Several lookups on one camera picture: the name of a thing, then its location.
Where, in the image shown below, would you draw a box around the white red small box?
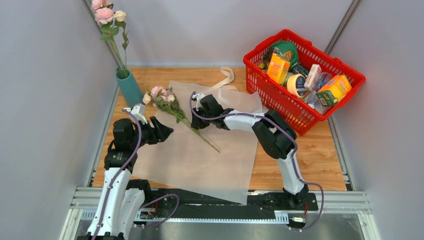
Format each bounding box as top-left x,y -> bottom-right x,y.
304,64 -> 322,91

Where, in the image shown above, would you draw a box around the cream printed ribbon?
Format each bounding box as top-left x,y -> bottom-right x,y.
211,66 -> 238,92

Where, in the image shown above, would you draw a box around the pink rose stem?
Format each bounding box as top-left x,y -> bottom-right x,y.
90,0 -> 122,72

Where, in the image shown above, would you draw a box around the orange juice box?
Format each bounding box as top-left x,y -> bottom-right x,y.
266,53 -> 291,85

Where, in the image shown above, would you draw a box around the white wrapping paper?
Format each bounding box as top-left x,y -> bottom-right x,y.
131,80 -> 264,206

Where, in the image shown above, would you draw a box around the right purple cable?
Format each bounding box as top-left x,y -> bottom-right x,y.
188,91 -> 326,232

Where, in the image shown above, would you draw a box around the teal cylindrical vase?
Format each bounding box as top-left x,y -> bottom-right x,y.
115,68 -> 143,108

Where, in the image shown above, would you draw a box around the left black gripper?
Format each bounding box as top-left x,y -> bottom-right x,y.
129,116 -> 174,150

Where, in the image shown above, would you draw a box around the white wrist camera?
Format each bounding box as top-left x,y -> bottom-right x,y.
123,103 -> 148,125
191,92 -> 206,111

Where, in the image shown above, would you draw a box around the yellow green box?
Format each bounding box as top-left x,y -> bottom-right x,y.
316,75 -> 352,107

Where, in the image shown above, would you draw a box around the masking tape roll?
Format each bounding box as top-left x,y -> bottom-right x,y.
286,74 -> 308,98

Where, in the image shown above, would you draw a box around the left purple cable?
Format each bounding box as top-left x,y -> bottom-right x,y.
91,108 -> 180,240

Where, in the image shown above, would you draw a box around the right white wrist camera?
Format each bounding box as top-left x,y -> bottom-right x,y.
191,92 -> 206,111

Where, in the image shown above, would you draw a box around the red plastic shopping basket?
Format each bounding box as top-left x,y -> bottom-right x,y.
243,29 -> 366,136

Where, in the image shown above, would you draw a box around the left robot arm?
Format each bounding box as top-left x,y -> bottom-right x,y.
77,116 -> 174,240

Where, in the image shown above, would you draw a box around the dark snack packet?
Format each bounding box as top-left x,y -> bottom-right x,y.
289,61 -> 310,78

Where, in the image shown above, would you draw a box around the pink and white flowers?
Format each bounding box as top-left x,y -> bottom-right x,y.
142,85 -> 221,153

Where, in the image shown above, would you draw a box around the green snack bag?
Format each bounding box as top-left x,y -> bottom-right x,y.
270,40 -> 299,65

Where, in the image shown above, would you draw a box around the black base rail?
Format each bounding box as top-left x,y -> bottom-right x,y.
134,188 -> 319,223

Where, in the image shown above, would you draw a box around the cream rose stem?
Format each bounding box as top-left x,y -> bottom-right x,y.
113,10 -> 129,79

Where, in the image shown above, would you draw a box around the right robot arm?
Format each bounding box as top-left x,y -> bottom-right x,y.
189,92 -> 309,210

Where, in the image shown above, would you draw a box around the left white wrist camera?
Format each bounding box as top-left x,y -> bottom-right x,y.
123,103 -> 148,125

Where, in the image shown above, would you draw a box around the clear plastic bottle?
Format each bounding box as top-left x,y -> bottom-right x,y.
304,72 -> 333,115

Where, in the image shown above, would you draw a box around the purple cable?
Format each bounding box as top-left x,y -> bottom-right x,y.
91,108 -> 180,240
188,91 -> 326,232

